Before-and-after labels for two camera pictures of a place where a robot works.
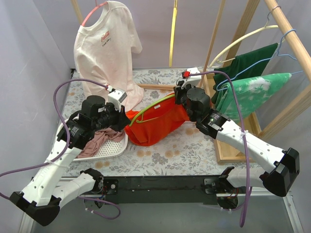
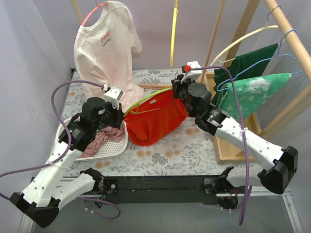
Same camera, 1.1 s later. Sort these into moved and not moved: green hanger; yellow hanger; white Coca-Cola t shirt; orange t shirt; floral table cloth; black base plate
Moved: orange t shirt; green hanger
Not moved: floral table cloth; black base plate; white Coca-Cola t shirt; yellow hanger
